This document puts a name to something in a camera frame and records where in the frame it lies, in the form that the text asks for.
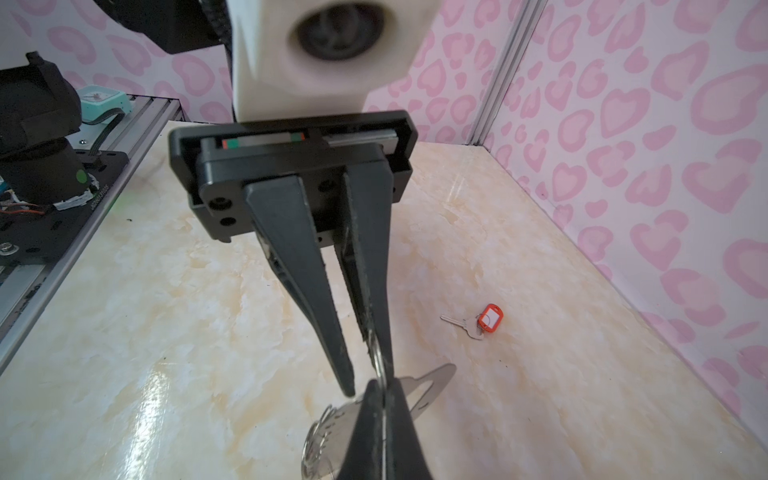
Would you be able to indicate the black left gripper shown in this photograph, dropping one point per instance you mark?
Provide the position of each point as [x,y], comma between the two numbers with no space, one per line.
[219,167]

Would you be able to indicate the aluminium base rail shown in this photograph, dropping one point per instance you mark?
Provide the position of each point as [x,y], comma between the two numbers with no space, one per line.
[59,194]

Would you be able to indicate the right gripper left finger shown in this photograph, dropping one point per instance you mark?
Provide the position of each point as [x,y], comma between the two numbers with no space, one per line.
[364,459]

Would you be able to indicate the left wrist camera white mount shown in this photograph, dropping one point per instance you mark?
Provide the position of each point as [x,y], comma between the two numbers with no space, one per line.
[295,59]

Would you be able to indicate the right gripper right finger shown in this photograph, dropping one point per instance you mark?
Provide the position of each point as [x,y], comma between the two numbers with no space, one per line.
[403,457]

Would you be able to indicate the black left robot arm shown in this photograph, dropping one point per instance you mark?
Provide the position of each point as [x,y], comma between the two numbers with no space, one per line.
[38,107]

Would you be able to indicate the red tagged key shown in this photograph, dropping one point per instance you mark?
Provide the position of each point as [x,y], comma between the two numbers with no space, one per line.
[478,327]

